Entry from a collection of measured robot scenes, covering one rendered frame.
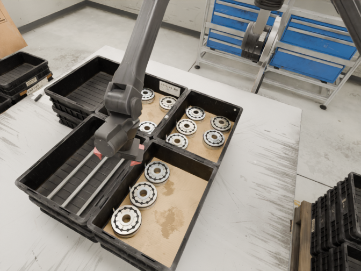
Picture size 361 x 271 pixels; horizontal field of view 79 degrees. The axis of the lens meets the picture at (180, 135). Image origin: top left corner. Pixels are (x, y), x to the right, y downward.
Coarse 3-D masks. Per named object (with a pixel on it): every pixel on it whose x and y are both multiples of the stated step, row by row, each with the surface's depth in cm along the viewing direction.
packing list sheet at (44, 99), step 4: (68, 72) 153; (56, 80) 146; (48, 84) 143; (44, 88) 140; (36, 92) 137; (40, 92) 137; (36, 96) 135; (44, 96) 135; (48, 96) 136; (40, 100) 133; (44, 100) 133; (48, 100) 133; (48, 104) 131; (52, 104) 131
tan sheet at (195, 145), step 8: (208, 120) 116; (200, 128) 112; (208, 128) 112; (200, 136) 108; (224, 136) 110; (192, 144) 104; (200, 144) 105; (224, 144) 106; (192, 152) 101; (200, 152) 102; (208, 152) 102; (216, 152) 103; (216, 160) 100
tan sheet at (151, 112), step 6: (156, 96) 125; (162, 96) 126; (156, 102) 122; (144, 108) 118; (150, 108) 118; (156, 108) 119; (144, 114) 115; (150, 114) 115; (156, 114) 116; (162, 114) 116; (144, 120) 112; (150, 120) 112; (156, 120) 112
